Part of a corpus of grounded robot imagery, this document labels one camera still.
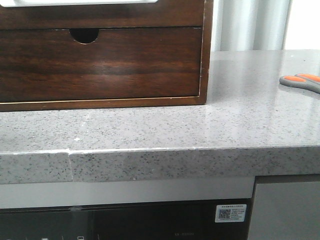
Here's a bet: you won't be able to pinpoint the dark wooden drawer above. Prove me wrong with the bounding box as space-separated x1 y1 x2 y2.
0 27 202 102
0 0 212 30

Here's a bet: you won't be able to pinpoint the grey orange handled scissors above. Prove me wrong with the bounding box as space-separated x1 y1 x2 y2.
279 73 320 94

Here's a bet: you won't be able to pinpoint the dark wooden drawer cabinet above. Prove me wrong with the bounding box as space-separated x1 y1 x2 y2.
0 0 213 112

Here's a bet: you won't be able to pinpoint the black built-in appliance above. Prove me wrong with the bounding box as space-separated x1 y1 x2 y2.
0 177 255 240

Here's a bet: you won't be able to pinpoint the white QR code sticker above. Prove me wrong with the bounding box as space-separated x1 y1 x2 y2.
214 204 247 223

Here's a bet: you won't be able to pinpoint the white sheer curtain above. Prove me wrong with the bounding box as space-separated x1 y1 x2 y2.
211 0 292 51

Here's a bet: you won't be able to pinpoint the grey cabinet door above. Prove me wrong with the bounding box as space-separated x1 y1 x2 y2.
248 174 320 240

